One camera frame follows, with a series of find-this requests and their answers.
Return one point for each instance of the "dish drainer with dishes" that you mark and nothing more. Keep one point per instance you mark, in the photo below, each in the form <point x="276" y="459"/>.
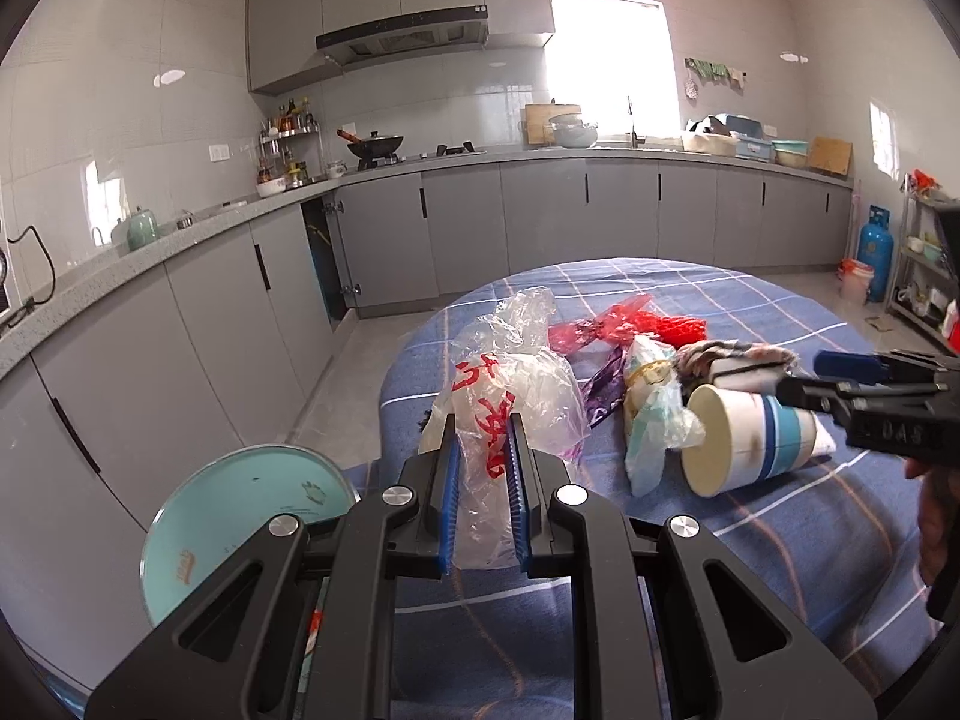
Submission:
<point x="724" y="136"/>

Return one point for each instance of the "blue striped paper cup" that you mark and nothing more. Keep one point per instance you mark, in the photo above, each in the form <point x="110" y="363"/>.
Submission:
<point x="750" y="435"/>

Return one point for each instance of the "black range hood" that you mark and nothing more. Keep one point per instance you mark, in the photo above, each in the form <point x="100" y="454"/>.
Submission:
<point x="405" y="34"/>

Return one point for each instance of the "clear red-printed plastic bag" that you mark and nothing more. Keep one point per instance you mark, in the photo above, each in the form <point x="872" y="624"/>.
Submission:
<point x="532" y="390"/>

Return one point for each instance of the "purple plastic wrapper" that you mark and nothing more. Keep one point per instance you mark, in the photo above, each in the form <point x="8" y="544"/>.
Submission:
<point x="600" y="397"/>

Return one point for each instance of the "green ceramic teapot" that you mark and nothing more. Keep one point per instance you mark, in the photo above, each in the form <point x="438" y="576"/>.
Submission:
<point x="141" y="229"/>

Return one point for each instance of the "large grey bowl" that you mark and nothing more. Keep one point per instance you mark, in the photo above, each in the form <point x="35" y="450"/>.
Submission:
<point x="574" y="133"/>

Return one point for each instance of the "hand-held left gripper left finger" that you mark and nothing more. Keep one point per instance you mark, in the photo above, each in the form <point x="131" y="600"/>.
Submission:
<point x="449" y="510"/>

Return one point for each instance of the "white wall socket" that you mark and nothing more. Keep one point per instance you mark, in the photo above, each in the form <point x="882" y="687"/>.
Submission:
<point x="220" y="151"/>

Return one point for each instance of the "teal enamel basin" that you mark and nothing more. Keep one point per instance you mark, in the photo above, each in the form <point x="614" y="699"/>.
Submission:
<point x="247" y="487"/>

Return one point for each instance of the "wooden cutting board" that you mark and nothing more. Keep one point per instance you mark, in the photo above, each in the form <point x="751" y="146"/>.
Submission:
<point x="536" y="124"/>

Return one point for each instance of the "metal shelf rack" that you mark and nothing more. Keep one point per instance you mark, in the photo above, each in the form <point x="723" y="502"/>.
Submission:
<point x="922" y="255"/>

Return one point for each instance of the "bright window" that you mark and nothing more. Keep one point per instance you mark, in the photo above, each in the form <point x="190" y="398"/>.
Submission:
<point x="611" y="64"/>

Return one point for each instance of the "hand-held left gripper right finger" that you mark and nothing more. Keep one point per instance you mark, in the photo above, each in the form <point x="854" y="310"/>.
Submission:
<point x="518" y="510"/>

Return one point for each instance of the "hanging cloths on hooks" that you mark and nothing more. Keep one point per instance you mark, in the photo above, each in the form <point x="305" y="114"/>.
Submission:
<point x="716" y="71"/>

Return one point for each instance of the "white green plastic bag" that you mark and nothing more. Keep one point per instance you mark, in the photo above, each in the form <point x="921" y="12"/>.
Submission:
<point x="649" y="420"/>

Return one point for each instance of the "white red plastic bucket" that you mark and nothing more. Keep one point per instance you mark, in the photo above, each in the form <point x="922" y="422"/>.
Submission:
<point x="855" y="281"/>

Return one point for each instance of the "person's right hand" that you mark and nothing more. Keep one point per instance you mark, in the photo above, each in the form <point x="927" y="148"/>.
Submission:
<point x="939" y="525"/>

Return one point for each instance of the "metal spice rack with bottles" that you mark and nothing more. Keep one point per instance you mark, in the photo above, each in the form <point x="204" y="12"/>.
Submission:
<point x="289" y="146"/>

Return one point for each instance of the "grey lower kitchen cabinets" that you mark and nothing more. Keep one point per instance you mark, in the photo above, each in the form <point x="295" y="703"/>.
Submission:
<point x="225" y="315"/>

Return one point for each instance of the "teal plastic tub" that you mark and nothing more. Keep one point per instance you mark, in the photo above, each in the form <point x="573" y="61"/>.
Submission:
<point x="790" y="153"/>

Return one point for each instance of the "red plastic wrapper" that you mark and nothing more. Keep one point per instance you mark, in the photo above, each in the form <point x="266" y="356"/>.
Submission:
<point x="600" y="326"/>

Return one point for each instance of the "brown wooden board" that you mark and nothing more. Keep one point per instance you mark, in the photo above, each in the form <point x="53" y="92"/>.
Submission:
<point x="830" y="157"/>

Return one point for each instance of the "blue plaid tablecloth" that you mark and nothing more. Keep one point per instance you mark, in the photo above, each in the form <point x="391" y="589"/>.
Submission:
<point x="750" y="577"/>

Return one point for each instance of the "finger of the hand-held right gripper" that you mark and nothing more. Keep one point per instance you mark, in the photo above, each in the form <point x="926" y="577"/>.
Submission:
<point x="806" y="392"/>
<point x="847" y="364"/>

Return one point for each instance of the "gas stove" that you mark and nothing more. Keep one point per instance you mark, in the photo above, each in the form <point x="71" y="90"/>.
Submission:
<point x="450" y="150"/>

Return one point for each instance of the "small white bowl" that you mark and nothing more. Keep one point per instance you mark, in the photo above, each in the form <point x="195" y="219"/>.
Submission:
<point x="271" y="187"/>

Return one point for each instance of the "red mesh net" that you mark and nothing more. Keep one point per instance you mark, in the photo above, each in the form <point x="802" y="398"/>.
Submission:
<point x="679" y="328"/>

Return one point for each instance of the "blue gas cylinder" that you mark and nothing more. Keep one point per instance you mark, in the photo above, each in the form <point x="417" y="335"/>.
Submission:
<point x="875" y="251"/>

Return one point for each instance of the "metal sink faucet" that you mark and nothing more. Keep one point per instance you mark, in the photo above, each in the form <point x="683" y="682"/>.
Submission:
<point x="634" y="124"/>

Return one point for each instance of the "black wok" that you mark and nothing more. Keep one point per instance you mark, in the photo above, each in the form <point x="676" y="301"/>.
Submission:
<point x="379" y="142"/>

